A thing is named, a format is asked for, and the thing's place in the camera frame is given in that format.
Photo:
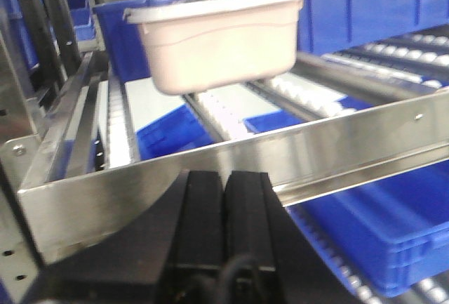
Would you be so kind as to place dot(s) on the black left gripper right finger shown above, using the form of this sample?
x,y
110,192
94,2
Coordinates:
x,y
270,260

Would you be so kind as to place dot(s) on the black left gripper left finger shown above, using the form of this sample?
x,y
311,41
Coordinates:
x,y
171,253

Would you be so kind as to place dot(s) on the white lidded plastic bin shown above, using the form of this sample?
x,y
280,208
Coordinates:
x,y
195,46

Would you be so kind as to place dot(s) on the blue bin under rollers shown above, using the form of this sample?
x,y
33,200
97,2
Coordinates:
x,y
174,126

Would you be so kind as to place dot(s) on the blue crate lower shelf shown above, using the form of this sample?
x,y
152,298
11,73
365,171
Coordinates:
x,y
394,231

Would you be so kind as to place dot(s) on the large blue tote behind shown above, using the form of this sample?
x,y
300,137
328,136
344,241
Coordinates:
x,y
324,26

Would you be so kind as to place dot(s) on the white roller conveyor track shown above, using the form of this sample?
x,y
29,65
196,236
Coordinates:
x,y
145,124

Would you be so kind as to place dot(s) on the stainless steel shelf frame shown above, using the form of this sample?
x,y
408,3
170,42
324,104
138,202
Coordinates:
x,y
405,130

